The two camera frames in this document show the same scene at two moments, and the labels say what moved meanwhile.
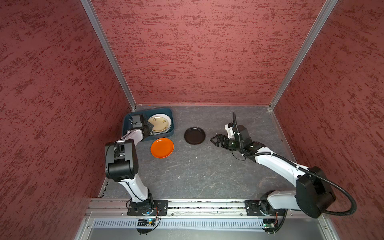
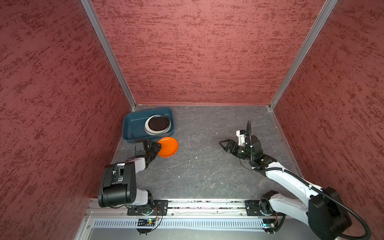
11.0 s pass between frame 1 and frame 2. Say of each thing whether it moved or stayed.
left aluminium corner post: stayed
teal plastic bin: stayed
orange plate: moved
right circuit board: stayed
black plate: moved
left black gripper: moved
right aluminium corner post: stayed
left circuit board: stayed
